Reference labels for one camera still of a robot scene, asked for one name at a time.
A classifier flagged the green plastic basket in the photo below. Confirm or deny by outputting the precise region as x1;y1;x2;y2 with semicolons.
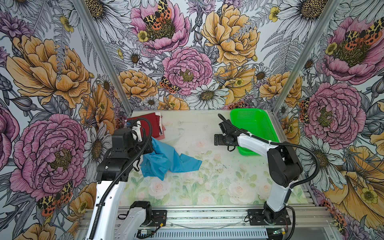
230;109;280;142

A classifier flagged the blue t-shirt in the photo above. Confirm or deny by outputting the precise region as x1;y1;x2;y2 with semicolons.
140;138;202;181

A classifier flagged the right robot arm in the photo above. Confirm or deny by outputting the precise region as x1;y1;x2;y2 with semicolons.
214;114;303;225

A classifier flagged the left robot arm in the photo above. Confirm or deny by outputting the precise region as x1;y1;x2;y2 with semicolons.
85;126;150;240

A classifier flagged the dark red folded t-shirt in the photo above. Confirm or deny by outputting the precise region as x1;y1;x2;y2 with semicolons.
127;112;162;139

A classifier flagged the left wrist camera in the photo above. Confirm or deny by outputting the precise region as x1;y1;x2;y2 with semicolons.
132;125;143;143

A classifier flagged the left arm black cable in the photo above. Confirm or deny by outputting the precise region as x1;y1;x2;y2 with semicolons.
88;117;153;240

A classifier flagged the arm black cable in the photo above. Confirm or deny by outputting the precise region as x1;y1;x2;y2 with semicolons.
88;117;153;240
217;113;321;240

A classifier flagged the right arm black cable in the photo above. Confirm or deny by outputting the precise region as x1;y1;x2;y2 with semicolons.
217;113;321;240

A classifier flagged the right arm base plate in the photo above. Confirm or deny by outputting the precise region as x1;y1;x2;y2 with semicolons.
246;209;292;226

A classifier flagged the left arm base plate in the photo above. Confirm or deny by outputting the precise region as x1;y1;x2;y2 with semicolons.
141;210;168;228

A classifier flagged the aluminium front rail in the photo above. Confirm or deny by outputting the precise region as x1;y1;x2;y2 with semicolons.
74;205;334;232

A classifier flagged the white slotted cable duct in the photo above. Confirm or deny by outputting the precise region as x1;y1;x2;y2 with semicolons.
146;228;269;240

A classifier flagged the right aluminium corner post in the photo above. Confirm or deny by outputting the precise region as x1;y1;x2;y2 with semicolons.
272;0;342;114

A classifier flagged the aluminium corner post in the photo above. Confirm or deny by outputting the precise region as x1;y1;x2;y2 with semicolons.
272;0;342;114
74;1;134;117

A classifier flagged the left aluminium corner post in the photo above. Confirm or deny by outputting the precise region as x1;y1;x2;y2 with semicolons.
74;1;134;117

